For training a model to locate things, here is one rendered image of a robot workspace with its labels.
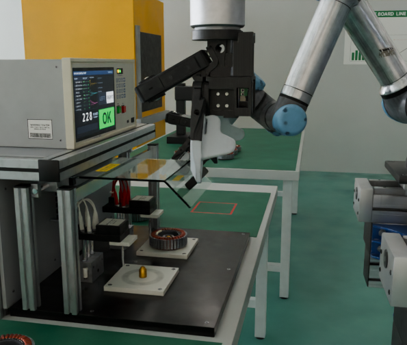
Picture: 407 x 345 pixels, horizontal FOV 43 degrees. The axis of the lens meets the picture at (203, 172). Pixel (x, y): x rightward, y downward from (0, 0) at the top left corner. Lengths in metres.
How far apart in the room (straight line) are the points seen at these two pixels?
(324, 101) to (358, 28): 5.06
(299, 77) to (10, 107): 0.68
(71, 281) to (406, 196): 0.85
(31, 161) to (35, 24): 4.23
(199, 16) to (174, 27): 6.02
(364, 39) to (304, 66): 0.26
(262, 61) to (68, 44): 2.47
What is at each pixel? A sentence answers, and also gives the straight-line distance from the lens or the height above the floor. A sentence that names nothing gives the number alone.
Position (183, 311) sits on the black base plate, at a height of 0.77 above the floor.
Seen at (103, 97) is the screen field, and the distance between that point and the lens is 1.39.
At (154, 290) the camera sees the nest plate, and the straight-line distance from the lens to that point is 1.27.
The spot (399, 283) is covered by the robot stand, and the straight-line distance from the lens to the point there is 0.96.
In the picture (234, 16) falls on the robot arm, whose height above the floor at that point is 1.37.
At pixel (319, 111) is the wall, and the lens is 6.52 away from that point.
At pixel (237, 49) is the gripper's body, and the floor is 1.33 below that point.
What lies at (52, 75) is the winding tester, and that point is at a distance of 1.24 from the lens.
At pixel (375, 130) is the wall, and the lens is 6.59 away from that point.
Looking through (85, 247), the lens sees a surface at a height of 0.86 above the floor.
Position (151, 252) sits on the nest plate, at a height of 0.78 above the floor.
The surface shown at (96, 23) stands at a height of 1.67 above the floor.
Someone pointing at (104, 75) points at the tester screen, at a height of 1.28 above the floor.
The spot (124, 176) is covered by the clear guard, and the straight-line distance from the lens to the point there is 1.15.
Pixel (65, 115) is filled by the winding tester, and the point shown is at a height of 1.19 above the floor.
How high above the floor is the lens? 1.31
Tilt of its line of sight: 12 degrees down
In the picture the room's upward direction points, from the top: straight up
